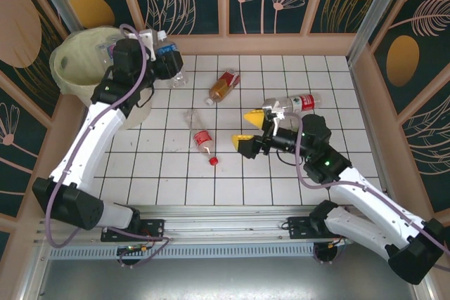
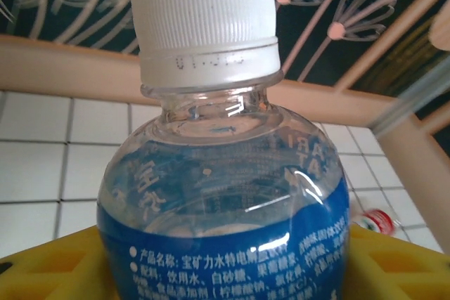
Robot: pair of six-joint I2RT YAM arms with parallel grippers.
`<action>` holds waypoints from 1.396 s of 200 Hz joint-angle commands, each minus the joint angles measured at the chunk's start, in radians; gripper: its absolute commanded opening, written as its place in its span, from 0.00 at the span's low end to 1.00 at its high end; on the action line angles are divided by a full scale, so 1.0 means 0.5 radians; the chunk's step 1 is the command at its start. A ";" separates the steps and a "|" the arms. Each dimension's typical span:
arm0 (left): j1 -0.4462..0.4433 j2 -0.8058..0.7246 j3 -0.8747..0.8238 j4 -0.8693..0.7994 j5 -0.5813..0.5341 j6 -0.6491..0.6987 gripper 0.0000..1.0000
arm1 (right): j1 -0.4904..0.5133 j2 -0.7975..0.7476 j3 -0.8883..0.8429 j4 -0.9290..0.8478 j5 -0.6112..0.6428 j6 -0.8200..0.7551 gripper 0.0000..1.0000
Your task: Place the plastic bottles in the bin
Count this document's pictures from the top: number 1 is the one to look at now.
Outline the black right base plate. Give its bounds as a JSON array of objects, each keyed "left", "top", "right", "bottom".
[{"left": 287, "top": 215, "right": 352, "bottom": 242}]

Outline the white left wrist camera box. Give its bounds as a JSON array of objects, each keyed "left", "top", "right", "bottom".
[{"left": 127, "top": 29, "right": 158, "bottom": 59}]

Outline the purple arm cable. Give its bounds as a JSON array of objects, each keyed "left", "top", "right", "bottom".
[
  {"left": 44, "top": 24, "right": 172, "bottom": 268},
  {"left": 279, "top": 112, "right": 450, "bottom": 273}
]

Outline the brown tea bottle red label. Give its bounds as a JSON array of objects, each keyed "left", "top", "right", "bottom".
[{"left": 205, "top": 67, "right": 242, "bottom": 106}]

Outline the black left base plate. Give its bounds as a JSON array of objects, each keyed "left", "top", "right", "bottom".
[{"left": 101, "top": 218, "right": 166, "bottom": 244}]

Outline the small bottle blue label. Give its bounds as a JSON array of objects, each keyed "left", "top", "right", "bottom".
[{"left": 154, "top": 30, "right": 191, "bottom": 89}]

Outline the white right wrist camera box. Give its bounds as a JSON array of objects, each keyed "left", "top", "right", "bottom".
[{"left": 262, "top": 97, "right": 293, "bottom": 133}]

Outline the grey metal base panel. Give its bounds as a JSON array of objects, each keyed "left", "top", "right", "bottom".
[{"left": 33, "top": 257, "right": 432, "bottom": 300}]

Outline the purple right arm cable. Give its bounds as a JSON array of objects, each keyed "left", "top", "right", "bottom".
[{"left": 279, "top": 112, "right": 450, "bottom": 273}]

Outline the clear bottle red white label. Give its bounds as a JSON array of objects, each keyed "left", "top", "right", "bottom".
[{"left": 277, "top": 92, "right": 323, "bottom": 115}]

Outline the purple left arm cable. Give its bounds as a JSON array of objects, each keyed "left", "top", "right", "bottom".
[{"left": 44, "top": 24, "right": 172, "bottom": 268}]

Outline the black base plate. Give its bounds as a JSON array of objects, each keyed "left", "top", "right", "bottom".
[
  {"left": 101, "top": 218, "right": 166, "bottom": 244},
  {"left": 287, "top": 215, "right": 352, "bottom": 242}
]

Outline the slotted grey cable tray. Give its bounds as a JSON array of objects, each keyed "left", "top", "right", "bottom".
[{"left": 49, "top": 245, "right": 317, "bottom": 261}]

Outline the large bottle blue label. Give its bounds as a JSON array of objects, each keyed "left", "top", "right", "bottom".
[{"left": 96, "top": 37, "right": 117, "bottom": 66}]

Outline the aluminium mounting rail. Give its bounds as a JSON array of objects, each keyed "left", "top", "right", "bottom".
[{"left": 33, "top": 204, "right": 418, "bottom": 244}]

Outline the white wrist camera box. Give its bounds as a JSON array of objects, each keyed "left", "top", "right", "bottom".
[
  {"left": 127, "top": 29, "right": 158, "bottom": 59},
  {"left": 262, "top": 97, "right": 293, "bottom": 133}
]

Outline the lined waste bin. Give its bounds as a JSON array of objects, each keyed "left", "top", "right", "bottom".
[{"left": 49, "top": 25, "right": 122, "bottom": 96}]

